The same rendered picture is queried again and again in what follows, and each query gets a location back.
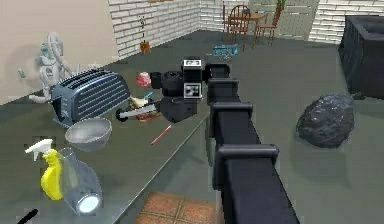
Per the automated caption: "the small potted plant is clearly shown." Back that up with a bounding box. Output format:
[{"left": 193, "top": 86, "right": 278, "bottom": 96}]
[{"left": 137, "top": 15, "right": 152, "bottom": 55}]

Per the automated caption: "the brown wooden table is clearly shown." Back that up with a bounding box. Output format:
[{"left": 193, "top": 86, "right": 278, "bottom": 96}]
[{"left": 245, "top": 11, "right": 270, "bottom": 41}]

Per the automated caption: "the brown wooden chair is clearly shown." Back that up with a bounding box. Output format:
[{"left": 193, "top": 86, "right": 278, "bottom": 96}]
[
  {"left": 221, "top": 1, "right": 232, "bottom": 33},
  {"left": 253, "top": 2, "right": 283, "bottom": 47},
  {"left": 227, "top": 4, "right": 252, "bottom": 44}
]

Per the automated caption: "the black garbage bag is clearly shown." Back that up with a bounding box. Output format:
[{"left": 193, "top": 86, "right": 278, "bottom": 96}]
[{"left": 295, "top": 92, "right": 356, "bottom": 150}]

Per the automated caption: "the blue-grey toaster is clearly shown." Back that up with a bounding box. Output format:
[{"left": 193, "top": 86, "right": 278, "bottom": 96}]
[{"left": 50, "top": 67, "right": 131, "bottom": 128}]

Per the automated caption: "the grey metal bowl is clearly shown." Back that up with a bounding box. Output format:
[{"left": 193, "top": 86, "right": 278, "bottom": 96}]
[{"left": 64, "top": 117, "right": 113, "bottom": 153}]

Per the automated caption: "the black sofa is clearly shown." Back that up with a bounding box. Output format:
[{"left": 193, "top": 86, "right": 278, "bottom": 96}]
[{"left": 337, "top": 14, "right": 384, "bottom": 100}]

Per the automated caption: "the black knife handle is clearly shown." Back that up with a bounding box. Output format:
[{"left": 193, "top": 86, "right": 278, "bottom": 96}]
[{"left": 16, "top": 208, "right": 40, "bottom": 224}]

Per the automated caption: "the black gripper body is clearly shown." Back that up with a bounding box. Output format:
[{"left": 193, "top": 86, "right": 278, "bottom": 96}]
[{"left": 149, "top": 70, "right": 198, "bottom": 124}]

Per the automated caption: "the pink round food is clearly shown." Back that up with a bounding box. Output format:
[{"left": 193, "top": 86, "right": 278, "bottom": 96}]
[{"left": 135, "top": 71, "right": 153, "bottom": 88}]

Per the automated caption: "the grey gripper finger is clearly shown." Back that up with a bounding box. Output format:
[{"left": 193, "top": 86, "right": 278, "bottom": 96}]
[{"left": 115, "top": 103, "right": 161, "bottom": 123}]

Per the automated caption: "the clear glass cup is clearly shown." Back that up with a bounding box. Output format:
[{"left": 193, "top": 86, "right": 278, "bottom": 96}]
[{"left": 57, "top": 147, "right": 103, "bottom": 215}]

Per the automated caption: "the red pencil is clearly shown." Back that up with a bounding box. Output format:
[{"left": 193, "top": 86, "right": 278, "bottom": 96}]
[{"left": 150, "top": 124, "right": 173, "bottom": 146}]

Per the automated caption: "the white abstract sculpture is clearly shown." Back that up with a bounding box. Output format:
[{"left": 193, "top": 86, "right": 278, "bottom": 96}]
[{"left": 27, "top": 31, "right": 73, "bottom": 105}]

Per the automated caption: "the yellow spray bottle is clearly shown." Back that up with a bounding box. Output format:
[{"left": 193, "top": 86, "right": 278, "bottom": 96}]
[{"left": 24, "top": 138, "right": 64, "bottom": 202}]

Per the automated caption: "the pale green door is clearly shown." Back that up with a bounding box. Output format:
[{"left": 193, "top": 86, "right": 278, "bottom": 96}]
[{"left": 248, "top": 0, "right": 320, "bottom": 42}]

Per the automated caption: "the cream and blue small object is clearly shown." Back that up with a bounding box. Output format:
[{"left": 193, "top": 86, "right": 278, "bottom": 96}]
[{"left": 129, "top": 92, "right": 155, "bottom": 109}]

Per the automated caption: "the blue object on floor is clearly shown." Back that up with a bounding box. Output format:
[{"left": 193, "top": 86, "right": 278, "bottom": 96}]
[{"left": 212, "top": 43, "right": 240, "bottom": 61}]

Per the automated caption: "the red-brown flat object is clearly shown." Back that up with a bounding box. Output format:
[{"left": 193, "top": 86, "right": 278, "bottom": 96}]
[{"left": 135, "top": 112, "right": 162, "bottom": 123}]

